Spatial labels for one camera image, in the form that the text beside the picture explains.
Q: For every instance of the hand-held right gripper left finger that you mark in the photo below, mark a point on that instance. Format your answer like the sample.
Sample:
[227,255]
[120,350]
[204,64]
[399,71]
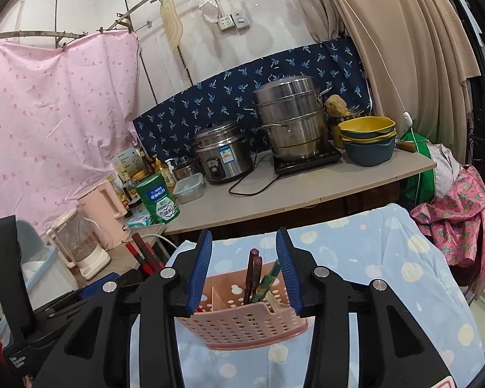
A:
[200,275]

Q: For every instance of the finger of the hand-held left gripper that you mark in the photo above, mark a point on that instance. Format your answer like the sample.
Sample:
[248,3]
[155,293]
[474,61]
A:
[133,279]
[91,290]

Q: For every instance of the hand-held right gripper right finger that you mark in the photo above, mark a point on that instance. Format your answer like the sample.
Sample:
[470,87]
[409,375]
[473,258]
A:
[289,275]

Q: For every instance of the green chopstick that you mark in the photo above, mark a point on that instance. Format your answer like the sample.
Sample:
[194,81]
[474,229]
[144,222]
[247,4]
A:
[266,285]
[274,273]

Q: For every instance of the bright red chopstick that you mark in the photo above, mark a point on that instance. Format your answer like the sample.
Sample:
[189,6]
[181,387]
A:
[146,259]

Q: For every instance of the maroon chopstick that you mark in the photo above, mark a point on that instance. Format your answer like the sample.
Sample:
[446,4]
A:
[258,268]
[251,275]

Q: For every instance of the dark red chopstick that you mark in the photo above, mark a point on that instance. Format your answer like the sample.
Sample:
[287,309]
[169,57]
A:
[149,248]
[137,242]

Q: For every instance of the pink perforated utensil holder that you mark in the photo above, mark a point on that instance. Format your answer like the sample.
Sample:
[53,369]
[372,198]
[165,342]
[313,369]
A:
[234,323]

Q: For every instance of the white bin with blue rim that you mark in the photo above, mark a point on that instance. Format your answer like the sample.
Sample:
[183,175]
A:
[44,266]

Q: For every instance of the teal tissue pack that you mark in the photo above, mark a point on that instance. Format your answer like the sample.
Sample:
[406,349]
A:
[139,220]

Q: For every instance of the pink electric kettle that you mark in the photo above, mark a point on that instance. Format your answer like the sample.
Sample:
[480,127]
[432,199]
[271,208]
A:
[103,210]

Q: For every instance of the blue printed tablecloth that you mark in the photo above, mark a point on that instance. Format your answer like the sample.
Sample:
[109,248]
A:
[367,270]

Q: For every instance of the green tin can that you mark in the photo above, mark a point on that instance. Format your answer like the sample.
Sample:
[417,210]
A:
[157,200]

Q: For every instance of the clear food container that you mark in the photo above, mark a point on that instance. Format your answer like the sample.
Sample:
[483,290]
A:
[188,190]

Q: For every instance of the wooden counter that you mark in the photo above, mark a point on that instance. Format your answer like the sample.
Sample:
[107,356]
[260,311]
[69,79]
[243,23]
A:
[307,186]

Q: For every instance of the small pot with glass lid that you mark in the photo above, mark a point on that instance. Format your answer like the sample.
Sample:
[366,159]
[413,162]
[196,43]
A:
[184,167]

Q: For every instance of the group of condiment bottles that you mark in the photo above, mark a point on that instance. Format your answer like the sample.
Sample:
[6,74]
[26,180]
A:
[145,169]

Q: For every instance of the black induction cooker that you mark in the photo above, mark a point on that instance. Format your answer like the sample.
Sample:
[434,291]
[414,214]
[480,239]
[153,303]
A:
[307,161]

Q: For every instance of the steel rice cooker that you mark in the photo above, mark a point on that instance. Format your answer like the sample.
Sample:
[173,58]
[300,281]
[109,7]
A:
[222,149]

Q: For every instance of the blue bowl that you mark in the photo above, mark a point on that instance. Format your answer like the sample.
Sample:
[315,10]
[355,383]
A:
[367,153]

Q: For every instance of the steel steamer pot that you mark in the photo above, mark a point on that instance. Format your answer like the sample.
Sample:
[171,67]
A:
[291,121]

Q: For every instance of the pink hanging cloth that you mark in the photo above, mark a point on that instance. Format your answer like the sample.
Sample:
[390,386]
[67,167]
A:
[44,129]

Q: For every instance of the green bag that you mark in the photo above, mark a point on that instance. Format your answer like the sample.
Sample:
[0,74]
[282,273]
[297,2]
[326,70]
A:
[416,169]

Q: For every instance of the yellow bowl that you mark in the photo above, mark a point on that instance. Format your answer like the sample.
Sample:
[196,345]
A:
[365,125]

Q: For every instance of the tan lumpy sponge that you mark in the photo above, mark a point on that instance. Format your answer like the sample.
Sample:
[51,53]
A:
[336,105]

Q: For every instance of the pink pineapple print garment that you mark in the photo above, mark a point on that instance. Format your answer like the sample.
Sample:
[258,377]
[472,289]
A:
[460,214]

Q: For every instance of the navy printed cloth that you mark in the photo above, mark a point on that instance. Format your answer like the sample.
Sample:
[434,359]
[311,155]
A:
[226,89]

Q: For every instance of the beige hanging paddle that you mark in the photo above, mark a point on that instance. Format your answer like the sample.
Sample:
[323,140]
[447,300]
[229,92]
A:
[171,24]

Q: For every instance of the beige curtain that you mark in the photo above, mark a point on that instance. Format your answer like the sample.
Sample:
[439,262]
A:
[408,48]

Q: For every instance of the hanging dark clothes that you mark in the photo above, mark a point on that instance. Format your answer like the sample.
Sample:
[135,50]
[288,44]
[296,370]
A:
[477,16]

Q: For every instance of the wall power outlet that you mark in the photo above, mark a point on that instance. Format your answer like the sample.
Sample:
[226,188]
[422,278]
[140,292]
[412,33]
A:
[226,23]

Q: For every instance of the wall switch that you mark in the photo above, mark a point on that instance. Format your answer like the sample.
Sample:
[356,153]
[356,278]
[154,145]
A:
[241,20]

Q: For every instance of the metal hanging rail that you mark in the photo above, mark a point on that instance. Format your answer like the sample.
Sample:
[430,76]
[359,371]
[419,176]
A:
[44,33]

